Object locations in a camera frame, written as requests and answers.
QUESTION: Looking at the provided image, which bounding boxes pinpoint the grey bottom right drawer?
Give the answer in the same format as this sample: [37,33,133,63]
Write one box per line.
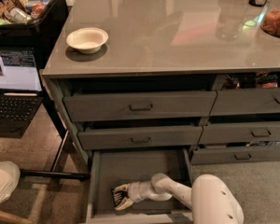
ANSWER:
[190,146,280,165]

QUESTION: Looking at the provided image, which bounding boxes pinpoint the open bottom left drawer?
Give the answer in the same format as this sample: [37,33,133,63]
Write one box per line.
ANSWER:
[86,148,193,224]

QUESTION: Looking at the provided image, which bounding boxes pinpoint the grey drawer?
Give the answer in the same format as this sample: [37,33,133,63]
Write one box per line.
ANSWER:
[77,125,203,150]
[63,91,217,121]
[190,146,280,165]
[211,88,280,116]
[199,121,280,144]

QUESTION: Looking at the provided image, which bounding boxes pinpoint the black rxbar chocolate bar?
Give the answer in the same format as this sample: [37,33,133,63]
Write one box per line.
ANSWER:
[111,189,124,207]

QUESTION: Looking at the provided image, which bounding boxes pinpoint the black laptop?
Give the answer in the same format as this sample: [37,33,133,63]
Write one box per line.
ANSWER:
[0,48,43,138]

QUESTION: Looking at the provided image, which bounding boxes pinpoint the black bin of snacks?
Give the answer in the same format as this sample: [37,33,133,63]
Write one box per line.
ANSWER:
[0,0,69,70]

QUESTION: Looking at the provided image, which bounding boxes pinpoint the wooden chair edge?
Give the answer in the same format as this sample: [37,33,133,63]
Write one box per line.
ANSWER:
[0,210,33,224]

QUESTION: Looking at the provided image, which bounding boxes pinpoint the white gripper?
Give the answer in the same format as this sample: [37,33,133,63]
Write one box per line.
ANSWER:
[113,181,152,211]

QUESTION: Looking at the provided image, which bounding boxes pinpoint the chip bags in top drawer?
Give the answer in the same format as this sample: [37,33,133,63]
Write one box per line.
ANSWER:
[223,72,278,89]

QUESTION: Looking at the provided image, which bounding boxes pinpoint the grey middle left drawer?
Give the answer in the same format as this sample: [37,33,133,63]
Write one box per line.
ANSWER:
[77,125,203,150]

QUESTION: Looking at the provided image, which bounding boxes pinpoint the grey middle right drawer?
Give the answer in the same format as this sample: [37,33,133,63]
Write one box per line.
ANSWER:
[199,121,280,144]

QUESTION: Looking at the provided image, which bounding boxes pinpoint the grey top right drawer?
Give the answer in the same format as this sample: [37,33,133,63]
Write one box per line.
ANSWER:
[211,88,280,116]

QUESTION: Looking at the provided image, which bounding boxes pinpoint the grey top left drawer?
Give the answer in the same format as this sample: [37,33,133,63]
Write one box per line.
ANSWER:
[63,91,217,121]

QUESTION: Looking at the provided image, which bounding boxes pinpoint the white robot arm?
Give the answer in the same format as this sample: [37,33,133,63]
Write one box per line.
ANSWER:
[112,173,245,224]

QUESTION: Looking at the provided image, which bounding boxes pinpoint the white paper bowl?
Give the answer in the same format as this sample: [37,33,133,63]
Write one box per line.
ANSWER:
[66,27,108,54]

